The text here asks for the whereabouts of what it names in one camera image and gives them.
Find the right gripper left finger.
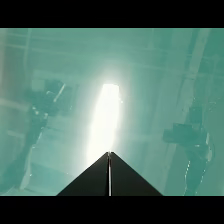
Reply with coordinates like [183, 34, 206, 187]
[56, 151, 110, 197]

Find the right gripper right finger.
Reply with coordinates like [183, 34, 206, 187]
[109, 151, 164, 197]

